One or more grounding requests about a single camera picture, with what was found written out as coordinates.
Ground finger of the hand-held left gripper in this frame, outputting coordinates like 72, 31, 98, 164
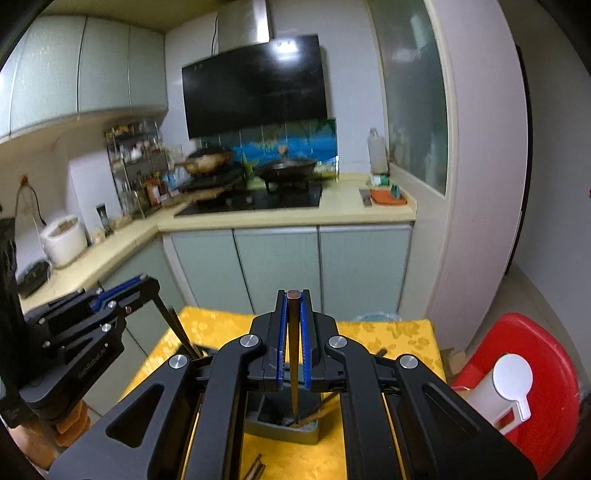
25, 276, 161, 326
41, 298, 153, 352

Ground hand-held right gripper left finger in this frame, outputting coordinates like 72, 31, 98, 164
46, 290, 289, 480

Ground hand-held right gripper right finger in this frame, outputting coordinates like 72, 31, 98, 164
299, 290, 540, 480

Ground light brown chopstick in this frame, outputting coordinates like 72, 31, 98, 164
298, 399, 334, 425

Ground dark green utensil holder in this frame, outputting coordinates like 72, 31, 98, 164
244, 392, 321, 446

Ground yellow floral tablecloth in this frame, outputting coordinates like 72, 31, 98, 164
124, 305, 448, 480

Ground pepper grinder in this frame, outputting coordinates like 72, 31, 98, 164
96, 203, 114, 238

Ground white rice cooker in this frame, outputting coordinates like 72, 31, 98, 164
41, 215, 88, 268

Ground bin with green liner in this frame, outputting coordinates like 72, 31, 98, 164
353, 311, 402, 323

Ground black countertop appliance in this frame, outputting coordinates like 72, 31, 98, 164
17, 259, 51, 297

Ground pale green base cabinets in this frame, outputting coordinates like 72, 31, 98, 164
18, 224, 414, 416

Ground dark sauce bottle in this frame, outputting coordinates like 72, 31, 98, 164
145, 178, 167, 206

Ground metal spice rack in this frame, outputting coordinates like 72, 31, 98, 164
105, 121, 172, 217

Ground black gas cooktop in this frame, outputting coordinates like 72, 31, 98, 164
174, 184, 323, 217

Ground golden wok with lid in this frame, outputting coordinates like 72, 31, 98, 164
173, 145, 235, 175

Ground orange kitchen cloth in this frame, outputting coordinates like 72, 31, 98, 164
369, 185, 408, 205

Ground black wok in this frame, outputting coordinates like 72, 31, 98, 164
256, 156, 319, 183

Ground paper towel roll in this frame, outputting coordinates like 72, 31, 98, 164
367, 128, 389, 175

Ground blue scenic tile panel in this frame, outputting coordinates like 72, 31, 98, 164
228, 117, 338, 178

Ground white plastic bottle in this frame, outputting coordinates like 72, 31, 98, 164
464, 353, 534, 435

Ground red plastic stool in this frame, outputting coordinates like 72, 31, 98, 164
450, 313, 581, 478

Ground black range hood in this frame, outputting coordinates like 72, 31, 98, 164
181, 0, 329, 139

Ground frosted glass door panel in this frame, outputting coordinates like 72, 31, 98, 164
369, 0, 448, 195

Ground pale green wall cabinets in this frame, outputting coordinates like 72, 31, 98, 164
0, 15, 169, 139

